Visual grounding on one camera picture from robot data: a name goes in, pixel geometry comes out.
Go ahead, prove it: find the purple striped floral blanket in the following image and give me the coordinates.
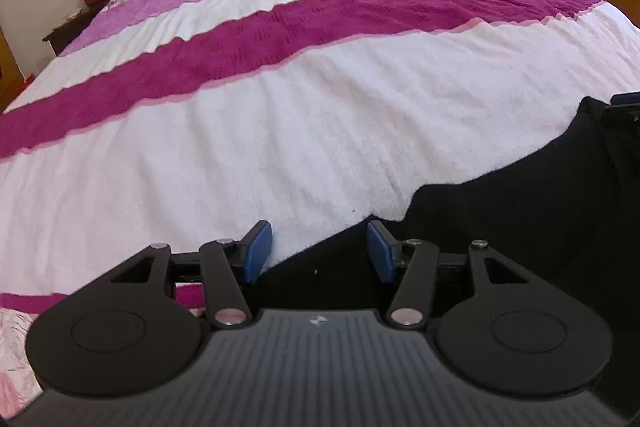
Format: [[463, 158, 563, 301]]
[[0, 0, 640, 414]]

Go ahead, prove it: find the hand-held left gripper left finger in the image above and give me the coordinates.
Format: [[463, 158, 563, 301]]
[[110, 221, 273, 329]]

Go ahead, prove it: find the light wooden wardrobe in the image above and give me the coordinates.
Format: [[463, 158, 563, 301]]
[[0, 24, 24, 110]]

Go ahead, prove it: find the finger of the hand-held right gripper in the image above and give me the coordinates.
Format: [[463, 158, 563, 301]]
[[601, 92, 640, 142]]

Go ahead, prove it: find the dark wooden nightstand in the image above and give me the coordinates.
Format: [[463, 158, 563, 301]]
[[42, 0, 118, 56]]

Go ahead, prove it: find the black garment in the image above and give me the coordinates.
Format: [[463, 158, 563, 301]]
[[260, 96, 640, 328]]

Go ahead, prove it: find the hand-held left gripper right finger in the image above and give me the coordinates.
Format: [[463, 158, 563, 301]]
[[366, 219, 533, 329]]

